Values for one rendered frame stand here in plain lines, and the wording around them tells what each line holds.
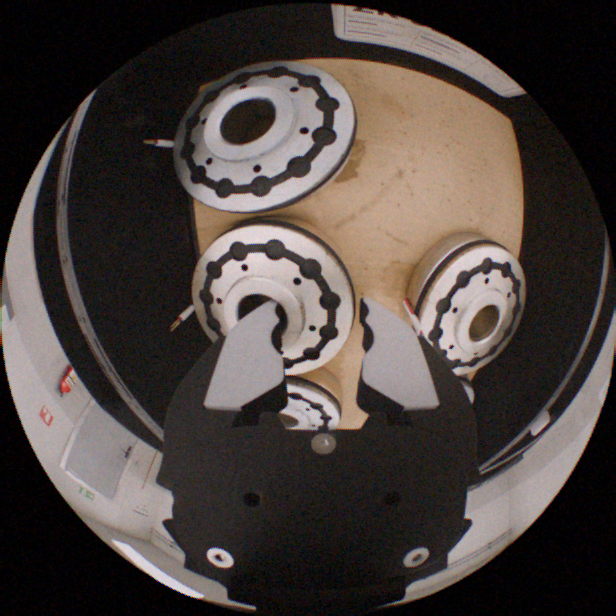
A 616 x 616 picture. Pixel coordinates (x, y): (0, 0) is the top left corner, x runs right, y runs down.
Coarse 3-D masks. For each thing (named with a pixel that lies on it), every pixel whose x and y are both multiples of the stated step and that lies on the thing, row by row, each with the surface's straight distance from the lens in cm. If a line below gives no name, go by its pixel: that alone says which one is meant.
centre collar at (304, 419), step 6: (288, 408) 18; (294, 408) 18; (288, 414) 19; (294, 414) 18; (300, 414) 18; (306, 414) 19; (300, 420) 19; (306, 420) 19; (288, 426) 21; (294, 426) 21; (300, 426) 20; (306, 426) 20
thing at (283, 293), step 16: (240, 288) 11; (256, 288) 11; (272, 288) 11; (288, 288) 11; (224, 304) 12; (240, 304) 12; (288, 304) 11; (288, 320) 12; (304, 320) 12; (288, 336) 12
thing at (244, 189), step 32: (256, 64) 14; (288, 64) 13; (224, 96) 13; (320, 96) 12; (192, 128) 14; (320, 128) 11; (352, 128) 11; (192, 160) 13; (288, 160) 10; (320, 160) 10; (192, 192) 12; (224, 192) 12; (256, 192) 11; (288, 192) 10
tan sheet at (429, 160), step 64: (320, 64) 17; (384, 64) 18; (256, 128) 15; (384, 128) 14; (448, 128) 17; (512, 128) 23; (320, 192) 13; (384, 192) 13; (448, 192) 15; (512, 192) 20; (384, 256) 14
